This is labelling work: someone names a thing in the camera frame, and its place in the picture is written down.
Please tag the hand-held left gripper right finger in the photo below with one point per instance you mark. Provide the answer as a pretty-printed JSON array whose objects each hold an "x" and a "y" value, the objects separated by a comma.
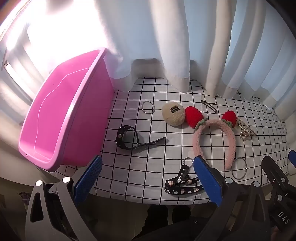
[{"x": 207, "y": 178}]

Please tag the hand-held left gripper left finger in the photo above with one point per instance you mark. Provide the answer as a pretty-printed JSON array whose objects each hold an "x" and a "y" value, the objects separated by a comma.
[{"x": 87, "y": 180}]

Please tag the black wristwatch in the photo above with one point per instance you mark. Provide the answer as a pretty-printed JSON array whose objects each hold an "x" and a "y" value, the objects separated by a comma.
[{"x": 121, "y": 137}]

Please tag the thin silver bangle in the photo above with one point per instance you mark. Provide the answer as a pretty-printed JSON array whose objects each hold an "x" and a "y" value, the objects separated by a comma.
[{"x": 154, "y": 109}]

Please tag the white curtain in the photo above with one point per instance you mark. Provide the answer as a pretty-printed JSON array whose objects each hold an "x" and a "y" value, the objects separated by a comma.
[{"x": 173, "y": 34}]

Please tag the white window frame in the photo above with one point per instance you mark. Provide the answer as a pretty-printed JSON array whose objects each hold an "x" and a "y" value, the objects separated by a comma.
[{"x": 10, "y": 69}]

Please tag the black metal hair clip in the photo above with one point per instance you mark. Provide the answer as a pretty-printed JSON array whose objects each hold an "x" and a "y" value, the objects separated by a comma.
[{"x": 211, "y": 107}]

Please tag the rhinestone hair clip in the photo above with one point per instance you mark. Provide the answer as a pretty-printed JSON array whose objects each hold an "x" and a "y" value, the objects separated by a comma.
[{"x": 245, "y": 133}]

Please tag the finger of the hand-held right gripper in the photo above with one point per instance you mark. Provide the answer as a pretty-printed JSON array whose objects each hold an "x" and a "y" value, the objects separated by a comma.
[
  {"x": 292, "y": 158},
  {"x": 274, "y": 173}
]

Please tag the pink strawberry fuzzy headband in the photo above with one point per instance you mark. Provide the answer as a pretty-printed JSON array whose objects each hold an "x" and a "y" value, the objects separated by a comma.
[{"x": 231, "y": 139}]

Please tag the pink plastic basin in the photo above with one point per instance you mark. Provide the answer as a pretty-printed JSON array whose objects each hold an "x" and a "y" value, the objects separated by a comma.
[{"x": 60, "y": 111}]

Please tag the beige plush hair clip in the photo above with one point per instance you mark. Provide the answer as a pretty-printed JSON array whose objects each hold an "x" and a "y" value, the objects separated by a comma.
[{"x": 172, "y": 114}]

